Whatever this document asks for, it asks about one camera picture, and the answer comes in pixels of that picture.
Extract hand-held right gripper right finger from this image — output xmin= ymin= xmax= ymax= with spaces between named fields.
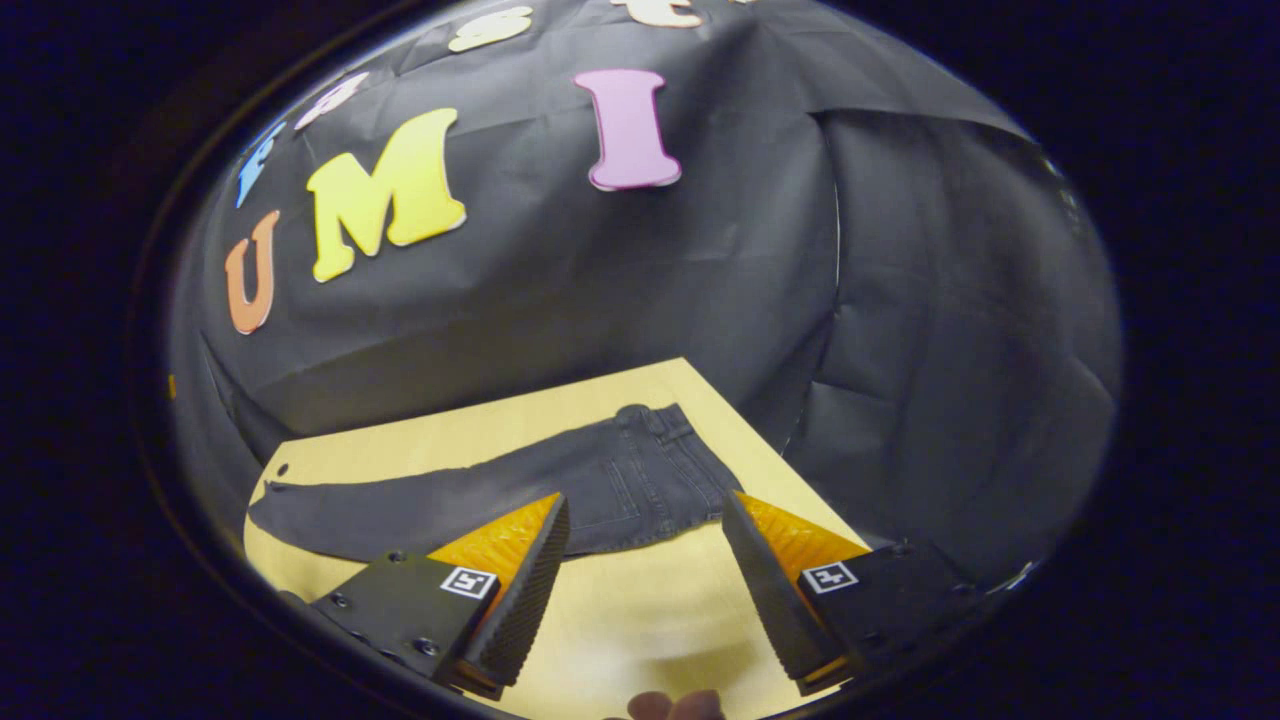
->
xmin=722 ymin=490 xmax=986 ymax=696

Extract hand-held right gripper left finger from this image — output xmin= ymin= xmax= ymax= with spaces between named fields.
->
xmin=310 ymin=492 xmax=571 ymax=701

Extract dark grey jeans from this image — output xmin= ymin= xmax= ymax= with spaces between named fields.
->
xmin=248 ymin=403 xmax=746 ymax=566

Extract black backdrop cloth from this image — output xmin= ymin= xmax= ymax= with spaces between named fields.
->
xmin=165 ymin=0 xmax=1126 ymax=591

